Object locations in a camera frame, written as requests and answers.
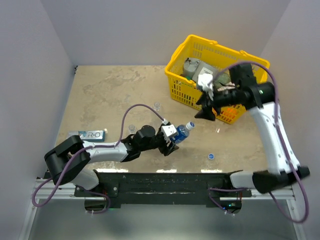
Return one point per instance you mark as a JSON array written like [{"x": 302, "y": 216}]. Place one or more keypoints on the blue label Pocari bottle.
[{"x": 182, "y": 133}]

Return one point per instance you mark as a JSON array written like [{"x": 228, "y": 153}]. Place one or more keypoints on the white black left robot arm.
[{"x": 67, "y": 161}]

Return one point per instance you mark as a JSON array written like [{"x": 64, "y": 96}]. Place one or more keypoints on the grey wrapped tissue roll rear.
[{"x": 190, "y": 66}]

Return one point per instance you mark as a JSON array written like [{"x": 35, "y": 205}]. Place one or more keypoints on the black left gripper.
[{"x": 164, "y": 149}]

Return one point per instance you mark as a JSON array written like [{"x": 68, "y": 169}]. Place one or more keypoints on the blue white cap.
[{"x": 211, "y": 156}]

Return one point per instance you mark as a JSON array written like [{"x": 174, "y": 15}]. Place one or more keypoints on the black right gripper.
[{"x": 206, "y": 112}]

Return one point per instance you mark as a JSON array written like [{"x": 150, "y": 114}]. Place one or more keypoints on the green netted melon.
[{"x": 223, "y": 80}]

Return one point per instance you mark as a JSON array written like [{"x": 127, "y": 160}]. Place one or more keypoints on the clear plastic bottle small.
[{"x": 131, "y": 128}]

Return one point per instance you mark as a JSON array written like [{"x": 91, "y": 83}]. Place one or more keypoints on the orange fruit lower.
[{"x": 231, "y": 113}]

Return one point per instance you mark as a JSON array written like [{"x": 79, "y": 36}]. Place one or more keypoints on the clear plastic bottle large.
[{"x": 157, "y": 106}]

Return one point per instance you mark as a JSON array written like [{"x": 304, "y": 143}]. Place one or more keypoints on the aluminium frame rail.
[{"x": 286, "y": 194}]

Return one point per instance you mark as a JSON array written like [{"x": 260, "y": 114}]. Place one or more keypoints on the pink white tissue roll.
[{"x": 226, "y": 87}]

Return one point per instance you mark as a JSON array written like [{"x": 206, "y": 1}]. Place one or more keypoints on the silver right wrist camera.
[{"x": 205, "y": 84}]

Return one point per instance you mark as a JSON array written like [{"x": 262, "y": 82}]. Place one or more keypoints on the Pocari Sweat bottle cap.
[{"x": 190, "y": 125}]

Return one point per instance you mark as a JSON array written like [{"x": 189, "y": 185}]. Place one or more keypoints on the yellow plastic shopping basket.
[{"x": 183, "y": 89}]

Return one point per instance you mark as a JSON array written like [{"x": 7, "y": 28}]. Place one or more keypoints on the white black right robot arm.
[{"x": 270, "y": 135}]

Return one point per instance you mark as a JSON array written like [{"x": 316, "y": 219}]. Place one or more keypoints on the blue silver flat box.
[{"x": 89, "y": 135}]

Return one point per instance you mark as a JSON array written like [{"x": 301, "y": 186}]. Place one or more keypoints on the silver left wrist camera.
[{"x": 169, "y": 131}]

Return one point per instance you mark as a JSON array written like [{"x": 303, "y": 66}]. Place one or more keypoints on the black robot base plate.
[{"x": 207, "y": 189}]

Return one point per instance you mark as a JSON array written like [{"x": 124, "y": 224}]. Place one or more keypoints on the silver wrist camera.
[
  {"x": 205, "y": 84},
  {"x": 169, "y": 131}
]

